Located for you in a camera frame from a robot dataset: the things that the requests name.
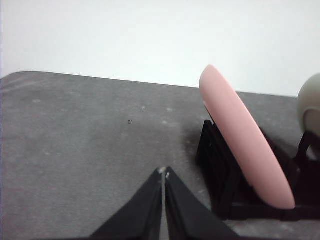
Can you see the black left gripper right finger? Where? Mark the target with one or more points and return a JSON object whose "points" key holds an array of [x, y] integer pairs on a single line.
{"points": [[185, 212]]}

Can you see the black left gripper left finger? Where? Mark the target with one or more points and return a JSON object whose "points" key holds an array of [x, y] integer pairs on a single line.
{"points": [[142, 212]]}

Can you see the pink plate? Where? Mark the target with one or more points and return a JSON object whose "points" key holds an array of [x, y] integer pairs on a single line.
{"points": [[237, 140]]}

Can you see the pale green plate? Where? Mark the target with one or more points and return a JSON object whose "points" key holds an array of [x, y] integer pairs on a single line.
{"points": [[310, 105]]}

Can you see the black dish rack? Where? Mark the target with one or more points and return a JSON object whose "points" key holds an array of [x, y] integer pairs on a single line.
{"points": [[215, 162]]}

